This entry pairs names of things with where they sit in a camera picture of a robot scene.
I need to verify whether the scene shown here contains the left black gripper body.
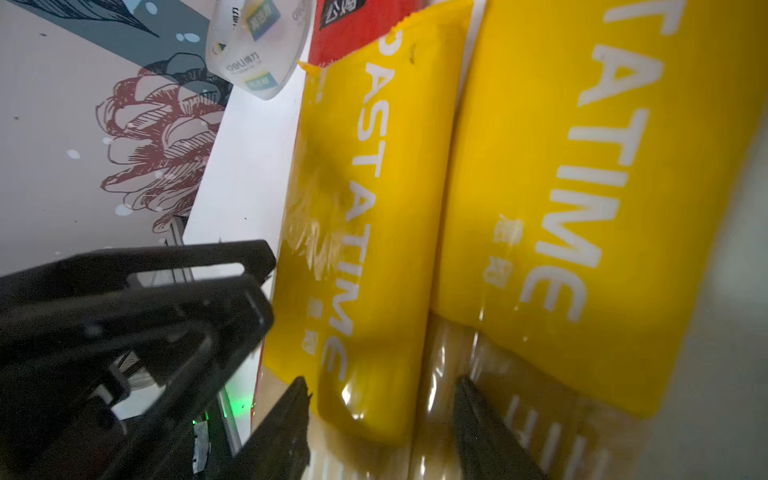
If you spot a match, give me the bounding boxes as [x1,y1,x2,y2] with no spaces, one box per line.
[1,359,233,479]

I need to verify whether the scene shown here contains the clear tape roll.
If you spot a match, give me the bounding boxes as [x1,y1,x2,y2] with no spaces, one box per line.
[205,0,313,100]

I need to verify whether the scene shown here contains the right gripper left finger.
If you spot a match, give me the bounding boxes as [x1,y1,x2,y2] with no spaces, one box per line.
[221,376,311,480]

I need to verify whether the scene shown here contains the red pasta bag left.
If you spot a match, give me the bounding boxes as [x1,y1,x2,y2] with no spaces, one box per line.
[308,0,429,66]

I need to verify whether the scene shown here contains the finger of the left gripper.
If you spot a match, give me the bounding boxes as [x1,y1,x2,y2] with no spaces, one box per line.
[1,240,276,408]

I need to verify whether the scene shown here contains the yellow pasta bag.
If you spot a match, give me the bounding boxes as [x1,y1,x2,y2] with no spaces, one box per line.
[409,1,767,479]
[257,1,473,479]

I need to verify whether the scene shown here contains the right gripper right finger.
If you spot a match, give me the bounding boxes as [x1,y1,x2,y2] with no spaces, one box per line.
[453,375,547,480]

